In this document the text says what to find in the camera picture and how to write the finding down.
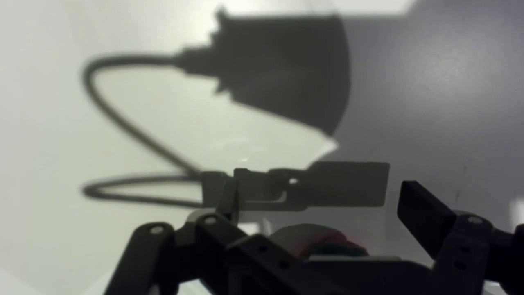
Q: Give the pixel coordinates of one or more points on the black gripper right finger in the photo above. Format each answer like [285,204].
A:
[467,249]

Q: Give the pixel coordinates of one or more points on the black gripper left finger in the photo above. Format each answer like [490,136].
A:
[211,249]

